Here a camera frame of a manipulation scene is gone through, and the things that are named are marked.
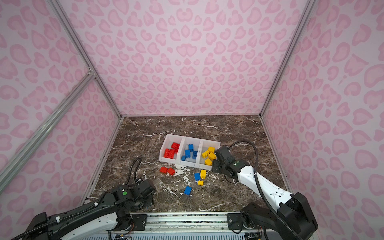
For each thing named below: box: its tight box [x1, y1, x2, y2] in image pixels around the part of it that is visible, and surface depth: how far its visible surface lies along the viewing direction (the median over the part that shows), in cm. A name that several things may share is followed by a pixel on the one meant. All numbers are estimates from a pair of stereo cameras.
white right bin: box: [197, 139, 221, 171], surface depth 95 cm
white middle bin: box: [177, 136, 203, 168], surface depth 97 cm
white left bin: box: [159, 134, 185, 165], surface depth 97 cm
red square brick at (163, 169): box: [159, 166, 168, 173], surface depth 94 cm
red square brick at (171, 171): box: [167, 167, 176, 176], surface depth 92 cm
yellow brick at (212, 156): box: [208, 152, 217, 160], surface depth 97 cm
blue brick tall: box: [185, 149, 191, 158], surface depth 98 cm
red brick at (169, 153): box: [163, 148, 175, 159], surface depth 97 cm
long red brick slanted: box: [171, 142, 180, 154], surface depth 102 cm
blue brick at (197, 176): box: [194, 172, 201, 181], surface depth 90 cm
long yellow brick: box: [204, 158, 213, 166], surface depth 94 cm
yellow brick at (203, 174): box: [200, 169, 207, 180], surface depth 89 cm
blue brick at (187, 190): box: [184, 186, 192, 196], surface depth 85 cm
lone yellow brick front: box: [201, 150, 210, 159], surface depth 97 cm
